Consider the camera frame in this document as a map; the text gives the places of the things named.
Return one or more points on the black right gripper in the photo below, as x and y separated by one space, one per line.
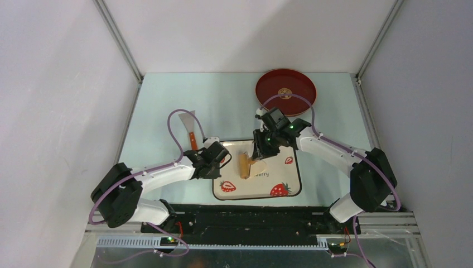
261 151

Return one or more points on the right aluminium corner post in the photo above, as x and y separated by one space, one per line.
392 15

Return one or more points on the steel scraper orange handle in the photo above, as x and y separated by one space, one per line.
188 122

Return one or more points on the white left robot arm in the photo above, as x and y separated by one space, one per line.
120 197

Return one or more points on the left aluminium corner post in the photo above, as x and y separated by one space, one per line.
119 39

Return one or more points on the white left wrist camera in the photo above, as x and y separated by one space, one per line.
209 141

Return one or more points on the wooden dough roller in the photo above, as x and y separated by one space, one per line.
246 166

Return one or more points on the aluminium corner post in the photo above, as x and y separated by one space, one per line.
392 15
119 39

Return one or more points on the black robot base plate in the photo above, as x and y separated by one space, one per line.
251 229

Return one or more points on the aluminium frame rail front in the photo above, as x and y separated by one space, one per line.
385 239

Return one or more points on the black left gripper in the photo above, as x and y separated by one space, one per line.
213 175

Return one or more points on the white strawberry print tray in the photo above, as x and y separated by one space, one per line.
280 179

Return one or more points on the round dark red tray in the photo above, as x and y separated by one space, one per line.
289 90

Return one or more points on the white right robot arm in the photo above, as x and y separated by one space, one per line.
371 177

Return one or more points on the white dough piece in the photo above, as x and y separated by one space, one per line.
261 166

